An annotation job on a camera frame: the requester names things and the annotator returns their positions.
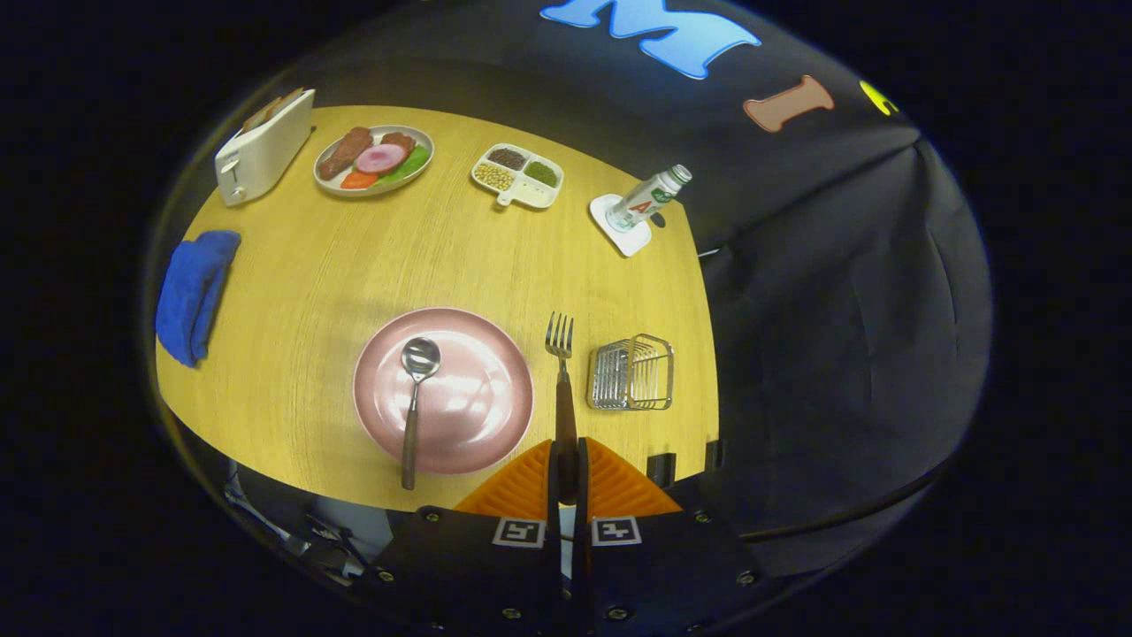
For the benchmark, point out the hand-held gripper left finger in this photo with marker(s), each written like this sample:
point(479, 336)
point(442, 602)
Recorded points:
point(469, 566)

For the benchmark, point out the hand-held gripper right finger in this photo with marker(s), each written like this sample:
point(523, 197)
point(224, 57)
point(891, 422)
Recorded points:
point(654, 566)

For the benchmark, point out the black table clamp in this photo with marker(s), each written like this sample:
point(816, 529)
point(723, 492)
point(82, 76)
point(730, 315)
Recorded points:
point(661, 469)
point(714, 454)

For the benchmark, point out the pink round plate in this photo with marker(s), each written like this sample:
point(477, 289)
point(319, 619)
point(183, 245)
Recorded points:
point(469, 398)

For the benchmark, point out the white square coaster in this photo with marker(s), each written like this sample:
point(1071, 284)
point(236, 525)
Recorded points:
point(628, 241)

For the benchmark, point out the white plastic bottle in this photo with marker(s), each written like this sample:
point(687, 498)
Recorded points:
point(646, 199)

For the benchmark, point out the white divided dish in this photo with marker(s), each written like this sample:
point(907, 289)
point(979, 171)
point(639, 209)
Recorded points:
point(526, 193)

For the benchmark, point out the blue folded cloth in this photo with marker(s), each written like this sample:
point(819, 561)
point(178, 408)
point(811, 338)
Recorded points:
point(195, 292)

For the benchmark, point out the pile of yellow beans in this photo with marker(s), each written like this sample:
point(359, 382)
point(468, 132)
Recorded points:
point(493, 177)

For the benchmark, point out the pile of green beans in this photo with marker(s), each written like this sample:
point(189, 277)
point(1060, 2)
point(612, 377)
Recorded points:
point(542, 173)

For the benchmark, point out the orange carrot slice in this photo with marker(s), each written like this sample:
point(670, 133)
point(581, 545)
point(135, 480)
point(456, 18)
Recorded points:
point(358, 180)

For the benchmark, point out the green lettuce leaf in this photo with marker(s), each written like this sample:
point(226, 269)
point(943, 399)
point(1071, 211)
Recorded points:
point(411, 164)

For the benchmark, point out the pile of dark beans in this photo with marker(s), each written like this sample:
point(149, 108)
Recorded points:
point(508, 158)

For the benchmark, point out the pink ham slice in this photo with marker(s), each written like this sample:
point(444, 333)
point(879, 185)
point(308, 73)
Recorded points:
point(381, 159)

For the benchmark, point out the small brown meat piece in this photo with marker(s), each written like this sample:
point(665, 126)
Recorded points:
point(398, 141)

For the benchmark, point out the long brown meat piece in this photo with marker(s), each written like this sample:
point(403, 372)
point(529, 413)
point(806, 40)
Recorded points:
point(343, 152)

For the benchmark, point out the grey food plate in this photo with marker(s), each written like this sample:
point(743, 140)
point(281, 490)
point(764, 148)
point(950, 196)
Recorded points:
point(389, 134)

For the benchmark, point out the white toaster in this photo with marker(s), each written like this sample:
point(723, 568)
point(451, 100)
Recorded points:
point(261, 159)

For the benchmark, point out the toast slice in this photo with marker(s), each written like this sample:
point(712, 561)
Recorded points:
point(286, 99)
point(262, 113)

